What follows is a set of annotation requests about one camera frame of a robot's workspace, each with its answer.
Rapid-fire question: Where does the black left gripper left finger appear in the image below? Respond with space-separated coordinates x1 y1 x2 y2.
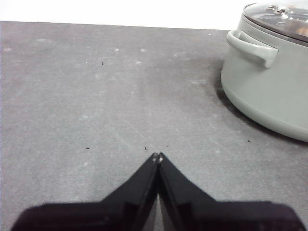
11 151 160 231

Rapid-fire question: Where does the sage green electric pot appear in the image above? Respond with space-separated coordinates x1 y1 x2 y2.
220 3 308 142

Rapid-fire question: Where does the glass lid with green knob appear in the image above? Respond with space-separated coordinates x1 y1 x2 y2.
243 2 308 44

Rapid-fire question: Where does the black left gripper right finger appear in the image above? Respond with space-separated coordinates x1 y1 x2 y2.
158 151 307 231

